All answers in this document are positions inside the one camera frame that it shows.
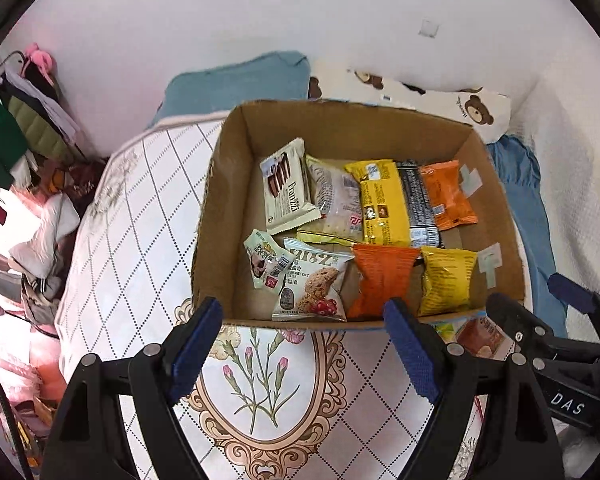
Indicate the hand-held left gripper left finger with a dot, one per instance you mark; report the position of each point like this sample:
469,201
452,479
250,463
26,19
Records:
195,350

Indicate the blue bed sheet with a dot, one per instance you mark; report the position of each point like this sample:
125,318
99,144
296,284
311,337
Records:
525,185

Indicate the orange snack packet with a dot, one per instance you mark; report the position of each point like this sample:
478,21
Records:
380,275
450,195

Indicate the white textured blanket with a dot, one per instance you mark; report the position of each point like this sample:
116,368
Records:
580,185

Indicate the green jacket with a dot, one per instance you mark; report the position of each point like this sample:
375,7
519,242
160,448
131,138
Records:
0,140

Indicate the white cookie packet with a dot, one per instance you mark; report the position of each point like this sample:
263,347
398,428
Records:
310,285

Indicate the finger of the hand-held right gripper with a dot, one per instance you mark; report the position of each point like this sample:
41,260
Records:
572,290
517,322

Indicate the white wall switch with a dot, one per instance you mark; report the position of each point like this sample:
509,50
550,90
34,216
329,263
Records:
429,29

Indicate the clear packet of colourful candy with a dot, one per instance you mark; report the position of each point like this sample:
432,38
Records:
442,331

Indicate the small pale green snack packet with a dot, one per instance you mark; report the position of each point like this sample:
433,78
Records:
262,260

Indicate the brown snack packet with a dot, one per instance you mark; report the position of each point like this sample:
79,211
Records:
480,335

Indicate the olive puffer vest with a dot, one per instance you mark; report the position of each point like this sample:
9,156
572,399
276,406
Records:
40,130

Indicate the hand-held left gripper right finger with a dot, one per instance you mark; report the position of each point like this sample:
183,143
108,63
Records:
412,350

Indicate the bear print pillow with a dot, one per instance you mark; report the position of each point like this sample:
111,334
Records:
430,105

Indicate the white floral quilted mat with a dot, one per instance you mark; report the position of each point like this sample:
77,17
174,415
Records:
130,260

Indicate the white cloth pile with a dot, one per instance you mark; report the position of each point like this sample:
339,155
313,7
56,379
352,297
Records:
45,235

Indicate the blue pillow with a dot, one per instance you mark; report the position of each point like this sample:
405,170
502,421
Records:
230,85

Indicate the yellow and black snack packet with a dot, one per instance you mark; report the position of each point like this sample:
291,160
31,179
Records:
380,205

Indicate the white chocolate wafer packet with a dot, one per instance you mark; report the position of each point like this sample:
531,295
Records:
287,190

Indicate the cardboard box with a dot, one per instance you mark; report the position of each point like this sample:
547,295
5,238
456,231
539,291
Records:
230,185

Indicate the clear and yellow snack packet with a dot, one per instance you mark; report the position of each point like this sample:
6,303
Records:
337,195

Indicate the pink plush toy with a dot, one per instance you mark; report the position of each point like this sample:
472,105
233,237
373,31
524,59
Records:
40,59

